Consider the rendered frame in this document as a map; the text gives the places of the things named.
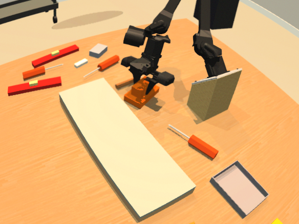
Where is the red spirit level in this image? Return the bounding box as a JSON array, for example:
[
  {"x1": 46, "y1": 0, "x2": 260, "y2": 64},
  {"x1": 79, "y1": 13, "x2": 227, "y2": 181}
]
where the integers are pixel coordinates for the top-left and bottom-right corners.
[
  {"x1": 32, "y1": 45, "x2": 79, "y2": 68},
  {"x1": 8, "y1": 76, "x2": 62, "y2": 96}
]

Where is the cream floor panel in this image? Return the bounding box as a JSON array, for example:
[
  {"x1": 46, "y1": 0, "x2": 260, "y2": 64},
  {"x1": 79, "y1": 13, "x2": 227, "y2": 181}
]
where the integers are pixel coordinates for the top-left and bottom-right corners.
[{"x1": 59, "y1": 77, "x2": 196, "y2": 222}]

